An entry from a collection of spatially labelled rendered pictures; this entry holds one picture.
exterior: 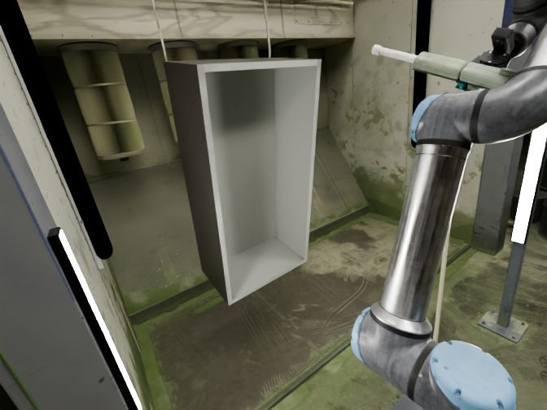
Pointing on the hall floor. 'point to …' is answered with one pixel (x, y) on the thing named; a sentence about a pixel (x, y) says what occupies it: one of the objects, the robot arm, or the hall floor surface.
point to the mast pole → (511, 283)
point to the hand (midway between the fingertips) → (470, 84)
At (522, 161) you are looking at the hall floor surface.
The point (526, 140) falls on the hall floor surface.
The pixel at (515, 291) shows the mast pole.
